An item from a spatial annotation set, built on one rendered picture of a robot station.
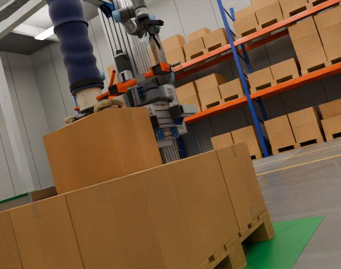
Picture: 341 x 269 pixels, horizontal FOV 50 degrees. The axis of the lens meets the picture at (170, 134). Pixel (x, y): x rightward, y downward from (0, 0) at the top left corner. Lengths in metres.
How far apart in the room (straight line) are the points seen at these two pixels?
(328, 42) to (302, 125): 1.96
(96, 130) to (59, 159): 0.39
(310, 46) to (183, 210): 8.07
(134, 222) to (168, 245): 0.14
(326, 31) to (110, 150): 7.66
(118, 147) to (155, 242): 0.94
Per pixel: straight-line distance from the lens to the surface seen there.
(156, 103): 2.76
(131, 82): 2.21
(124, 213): 1.32
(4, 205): 2.73
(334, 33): 9.23
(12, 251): 1.90
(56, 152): 2.45
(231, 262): 1.67
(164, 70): 2.07
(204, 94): 9.83
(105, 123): 2.13
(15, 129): 6.03
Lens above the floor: 0.55
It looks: 4 degrees up
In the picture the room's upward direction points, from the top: 16 degrees counter-clockwise
